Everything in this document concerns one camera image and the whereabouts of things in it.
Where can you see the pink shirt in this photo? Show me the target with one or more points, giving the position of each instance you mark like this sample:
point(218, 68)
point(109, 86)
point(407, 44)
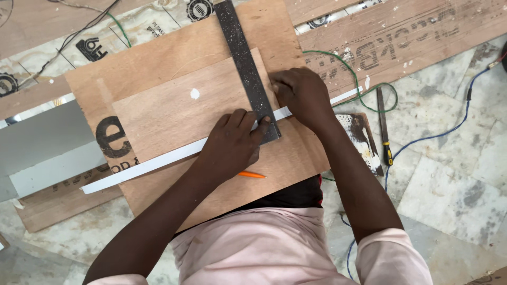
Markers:
point(257, 253)

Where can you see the stamped pale plywood sheet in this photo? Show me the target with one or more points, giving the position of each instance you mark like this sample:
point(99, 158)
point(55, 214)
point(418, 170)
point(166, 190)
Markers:
point(146, 23)

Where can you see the white edge banding strip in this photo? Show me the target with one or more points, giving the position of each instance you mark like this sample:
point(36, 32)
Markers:
point(158, 161)

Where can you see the orange pencil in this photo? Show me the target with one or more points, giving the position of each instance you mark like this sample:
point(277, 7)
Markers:
point(251, 174)

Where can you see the person's left hand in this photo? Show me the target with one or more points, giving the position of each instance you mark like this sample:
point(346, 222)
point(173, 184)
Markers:
point(229, 146)

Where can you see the dark steel square ruler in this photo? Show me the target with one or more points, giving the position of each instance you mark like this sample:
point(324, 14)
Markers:
point(241, 59)

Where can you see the grey laminate board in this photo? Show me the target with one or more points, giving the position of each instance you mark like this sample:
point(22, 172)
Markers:
point(39, 138)

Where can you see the black shorts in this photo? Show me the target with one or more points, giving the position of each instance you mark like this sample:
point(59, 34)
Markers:
point(293, 196)

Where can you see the person's right hand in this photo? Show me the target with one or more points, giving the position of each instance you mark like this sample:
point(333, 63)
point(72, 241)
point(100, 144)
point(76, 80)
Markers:
point(305, 95)

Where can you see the printed plywood offcut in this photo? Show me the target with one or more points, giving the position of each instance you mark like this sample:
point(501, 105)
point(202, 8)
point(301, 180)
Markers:
point(59, 206)

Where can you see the small plywood piece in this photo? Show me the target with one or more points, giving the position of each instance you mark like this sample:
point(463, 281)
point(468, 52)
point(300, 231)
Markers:
point(178, 118)

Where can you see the large plywood board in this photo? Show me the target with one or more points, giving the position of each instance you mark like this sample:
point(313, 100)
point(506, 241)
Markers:
point(158, 59)

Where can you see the long printed wooden plank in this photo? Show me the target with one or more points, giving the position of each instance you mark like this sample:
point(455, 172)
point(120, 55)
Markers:
point(416, 39)

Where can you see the paint-stained wooden piece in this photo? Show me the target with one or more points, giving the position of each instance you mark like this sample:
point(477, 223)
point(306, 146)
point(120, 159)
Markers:
point(358, 134)

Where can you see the person's right fingers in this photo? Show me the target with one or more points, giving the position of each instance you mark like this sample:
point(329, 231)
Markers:
point(279, 89)

